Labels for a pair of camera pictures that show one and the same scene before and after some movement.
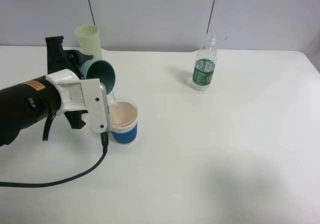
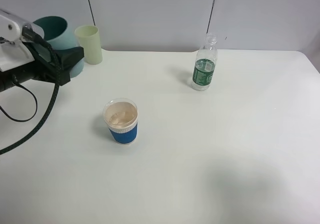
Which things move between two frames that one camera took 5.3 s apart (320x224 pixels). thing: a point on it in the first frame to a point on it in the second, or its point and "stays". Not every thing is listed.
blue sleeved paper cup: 123,117 stays
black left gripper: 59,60 to 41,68
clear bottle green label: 205,64 stays
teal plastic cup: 94,69 to 56,33
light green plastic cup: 89,39 stays
